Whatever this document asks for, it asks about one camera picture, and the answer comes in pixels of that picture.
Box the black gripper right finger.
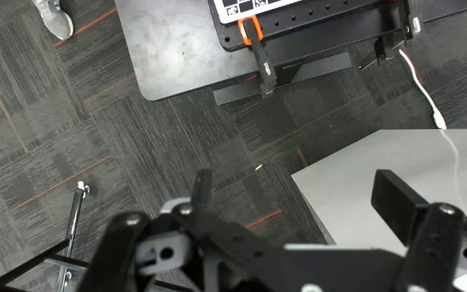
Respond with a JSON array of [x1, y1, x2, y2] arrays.
[[370, 168, 467, 292]]

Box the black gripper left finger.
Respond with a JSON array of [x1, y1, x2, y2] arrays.
[[77, 168, 216, 292]]

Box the silver metal rod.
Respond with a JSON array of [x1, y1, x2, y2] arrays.
[[62, 179, 93, 259]]

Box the grey flat base bar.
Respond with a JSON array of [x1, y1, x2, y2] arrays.
[[213, 50, 356, 106]]

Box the black perforated mounting board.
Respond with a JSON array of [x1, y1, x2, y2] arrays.
[[210, 0, 416, 53]]

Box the orange black bar clamp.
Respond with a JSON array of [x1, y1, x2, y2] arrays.
[[237, 14, 281, 98]]

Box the grey sneaker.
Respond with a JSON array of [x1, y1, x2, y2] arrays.
[[31, 0, 77, 41]]

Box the white black calibration board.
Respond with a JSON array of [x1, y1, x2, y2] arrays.
[[208, 0, 304, 25]]

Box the black metal frame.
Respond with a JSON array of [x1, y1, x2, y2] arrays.
[[0, 239, 91, 292]]

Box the white cable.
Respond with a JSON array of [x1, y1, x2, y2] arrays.
[[398, 46, 464, 207]]

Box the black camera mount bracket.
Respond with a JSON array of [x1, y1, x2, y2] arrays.
[[372, 0, 425, 61]]

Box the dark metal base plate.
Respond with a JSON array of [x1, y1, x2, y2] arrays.
[[114, 0, 260, 101]]

